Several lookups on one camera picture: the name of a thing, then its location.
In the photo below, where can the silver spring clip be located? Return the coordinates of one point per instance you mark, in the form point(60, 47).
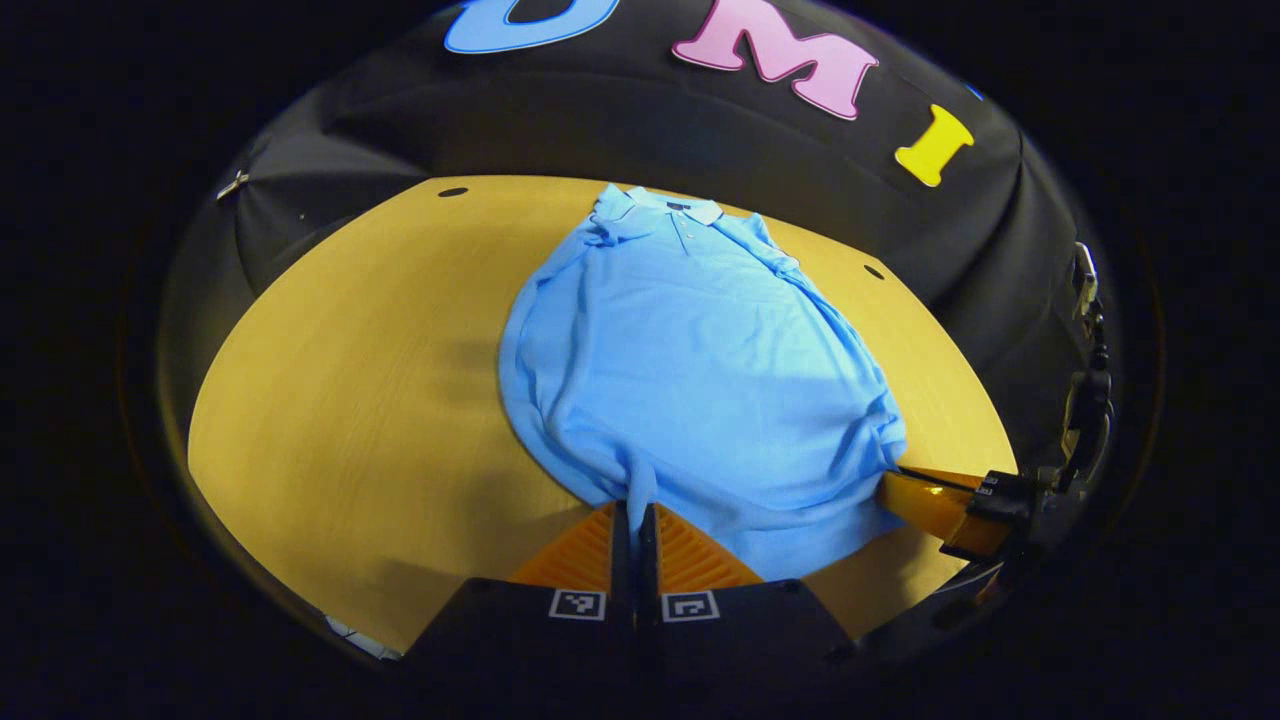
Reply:
point(232, 186)

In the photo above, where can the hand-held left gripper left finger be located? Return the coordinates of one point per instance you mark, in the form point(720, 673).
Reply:
point(622, 560)

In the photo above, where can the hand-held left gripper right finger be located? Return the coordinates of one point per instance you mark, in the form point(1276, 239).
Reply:
point(648, 560)

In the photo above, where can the black backdrop cloth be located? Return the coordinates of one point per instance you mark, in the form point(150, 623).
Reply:
point(640, 130)

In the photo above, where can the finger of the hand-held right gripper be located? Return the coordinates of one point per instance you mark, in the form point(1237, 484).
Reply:
point(930, 510)
point(945, 476)

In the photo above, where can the light blue T-shirt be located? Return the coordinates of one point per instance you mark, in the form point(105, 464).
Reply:
point(690, 370)

